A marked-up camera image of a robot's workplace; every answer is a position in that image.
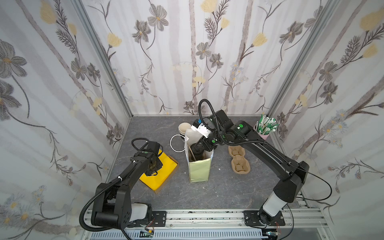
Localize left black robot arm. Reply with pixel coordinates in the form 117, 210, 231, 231
79, 138, 163, 240

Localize green white wrapped straws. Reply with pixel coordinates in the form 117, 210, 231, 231
255, 115, 279, 135

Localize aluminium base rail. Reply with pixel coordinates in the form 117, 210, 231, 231
83, 207, 335, 240

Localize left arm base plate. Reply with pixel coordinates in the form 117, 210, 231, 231
150, 211, 167, 228

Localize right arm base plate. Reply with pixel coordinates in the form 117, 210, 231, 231
243, 210, 286, 228

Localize green white paper bag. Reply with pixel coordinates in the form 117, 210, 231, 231
170, 130, 214, 183

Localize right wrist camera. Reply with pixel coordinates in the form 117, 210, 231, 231
191, 119, 212, 138

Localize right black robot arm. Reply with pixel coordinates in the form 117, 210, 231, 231
191, 99, 310, 227

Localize yellow napkins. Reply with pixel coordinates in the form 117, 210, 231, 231
139, 150, 178, 192

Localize pink straw holder cup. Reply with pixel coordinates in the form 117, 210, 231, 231
258, 133, 269, 141

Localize brown pulp cup carrier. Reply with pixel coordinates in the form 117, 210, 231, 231
228, 146, 251, 175

